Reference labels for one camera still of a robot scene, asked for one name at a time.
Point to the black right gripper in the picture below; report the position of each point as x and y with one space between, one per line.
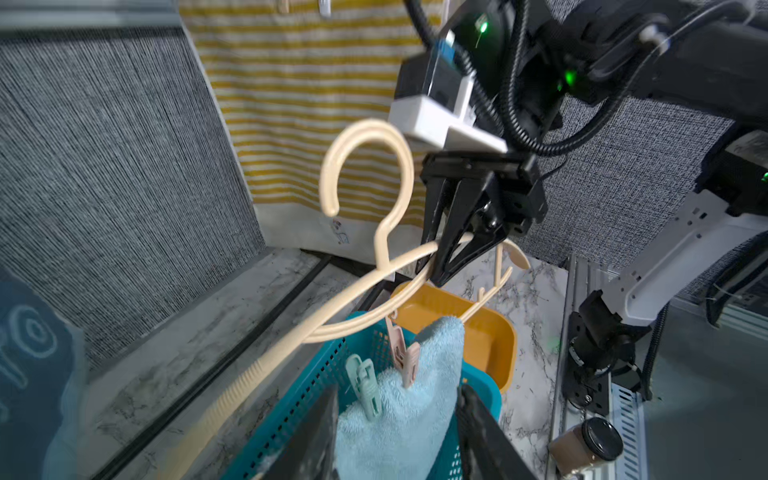
484 198

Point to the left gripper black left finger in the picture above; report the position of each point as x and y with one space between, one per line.
310 453

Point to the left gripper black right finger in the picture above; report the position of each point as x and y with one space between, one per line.
485 451

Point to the light blue terry towel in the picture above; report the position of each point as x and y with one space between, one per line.
405 440

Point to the mint green clothespin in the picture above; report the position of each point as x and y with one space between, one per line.
363 380

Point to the pink clothespin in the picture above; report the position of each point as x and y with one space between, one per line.
405 357

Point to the beige hanger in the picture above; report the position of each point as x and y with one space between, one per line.
372 245

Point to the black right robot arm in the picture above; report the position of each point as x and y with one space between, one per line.
546 87

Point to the teal plastic basket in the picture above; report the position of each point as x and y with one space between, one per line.
327 368

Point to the small black lidded jar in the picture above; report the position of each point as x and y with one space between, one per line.
593 442

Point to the yellow plastic tray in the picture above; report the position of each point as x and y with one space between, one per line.
490 339

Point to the black clothes rack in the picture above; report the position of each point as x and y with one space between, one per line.
140 405

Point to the yellow striped towel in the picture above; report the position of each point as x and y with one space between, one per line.
286 86

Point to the white clothespin on striped towel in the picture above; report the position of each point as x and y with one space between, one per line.
324 8

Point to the dark blue hello towel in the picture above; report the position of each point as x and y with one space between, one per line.
42 376

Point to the white right arm base mount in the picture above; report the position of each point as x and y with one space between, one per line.
613 318

